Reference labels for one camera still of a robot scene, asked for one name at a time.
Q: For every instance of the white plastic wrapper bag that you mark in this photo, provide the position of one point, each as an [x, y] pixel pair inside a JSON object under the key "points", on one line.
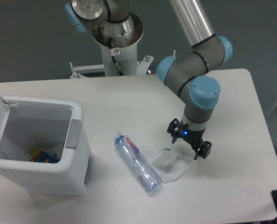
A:
{"points": [[172, 164]]}

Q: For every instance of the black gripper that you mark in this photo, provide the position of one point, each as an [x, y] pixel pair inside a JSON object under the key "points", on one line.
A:
{"points": [[192, 133]]}

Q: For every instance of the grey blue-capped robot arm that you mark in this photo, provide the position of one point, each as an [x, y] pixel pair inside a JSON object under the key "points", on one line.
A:
{"points": [[186, 78]]}

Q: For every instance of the white plastic trash can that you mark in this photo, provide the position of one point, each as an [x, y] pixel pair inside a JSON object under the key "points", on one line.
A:
{"points": [[57, 127]]}

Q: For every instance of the clear plastic water bottle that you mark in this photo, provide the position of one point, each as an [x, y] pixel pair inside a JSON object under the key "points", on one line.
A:
{"points": [[137, 163]]}

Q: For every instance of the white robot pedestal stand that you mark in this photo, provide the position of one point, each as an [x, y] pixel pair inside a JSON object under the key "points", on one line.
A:
{"points": [[119, 45]]}

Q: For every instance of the colourful trash in bin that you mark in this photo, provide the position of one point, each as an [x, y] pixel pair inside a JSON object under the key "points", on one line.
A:
{"points": [[41, 156]]}

